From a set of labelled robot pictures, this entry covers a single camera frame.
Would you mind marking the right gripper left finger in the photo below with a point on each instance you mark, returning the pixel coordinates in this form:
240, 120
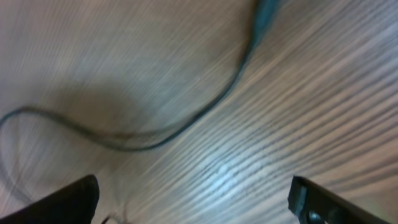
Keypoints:
75, 203

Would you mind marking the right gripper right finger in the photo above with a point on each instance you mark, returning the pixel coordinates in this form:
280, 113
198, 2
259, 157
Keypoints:
311, 203

